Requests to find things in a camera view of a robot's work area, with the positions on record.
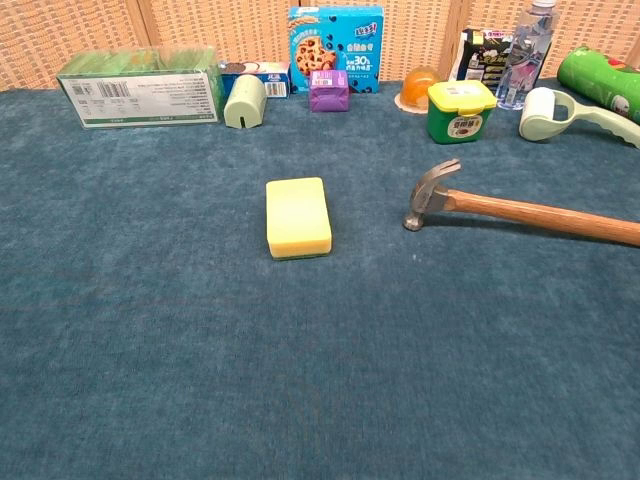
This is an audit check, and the claw hammer with wooden handle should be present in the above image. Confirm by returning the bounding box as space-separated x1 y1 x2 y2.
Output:
402 158 640 247

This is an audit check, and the yellow sponge with green base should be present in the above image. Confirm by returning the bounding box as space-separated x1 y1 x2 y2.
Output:
265 176 334 261

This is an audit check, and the small purple carton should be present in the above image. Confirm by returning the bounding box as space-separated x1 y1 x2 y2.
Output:
308 69 350 113

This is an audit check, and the pale green cylinder holder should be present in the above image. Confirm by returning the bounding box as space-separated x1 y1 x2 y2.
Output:
223 74 268 129

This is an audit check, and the blue tablecloth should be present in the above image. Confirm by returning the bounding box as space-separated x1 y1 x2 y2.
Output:
0 77 640 480

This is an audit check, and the blue sandwich cookie box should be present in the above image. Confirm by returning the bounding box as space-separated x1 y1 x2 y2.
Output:
218 60 292 99

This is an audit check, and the orange jelly cup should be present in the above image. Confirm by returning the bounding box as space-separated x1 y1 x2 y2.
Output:
394 68 442 114

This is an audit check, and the green tub with yellow lid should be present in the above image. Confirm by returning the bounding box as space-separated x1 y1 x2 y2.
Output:
426 79 498 145

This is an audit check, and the blue chocolate chip cookie box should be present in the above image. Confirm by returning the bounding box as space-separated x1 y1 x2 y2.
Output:
287 5 385 95

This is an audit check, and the black snack packet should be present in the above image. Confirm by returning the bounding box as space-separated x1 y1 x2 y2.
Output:
452 27 517 86

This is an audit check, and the pale green lint roller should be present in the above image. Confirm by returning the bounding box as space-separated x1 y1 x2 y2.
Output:
518 86 640 149

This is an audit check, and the clear plastic water bottle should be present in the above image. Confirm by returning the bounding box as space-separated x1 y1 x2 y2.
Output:
496 0 559 110

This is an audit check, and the wicker folding screen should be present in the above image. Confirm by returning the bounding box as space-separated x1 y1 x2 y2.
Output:
0 0 640 92

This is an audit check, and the green chips can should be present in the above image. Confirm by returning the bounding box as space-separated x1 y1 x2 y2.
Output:
556 45 640 125

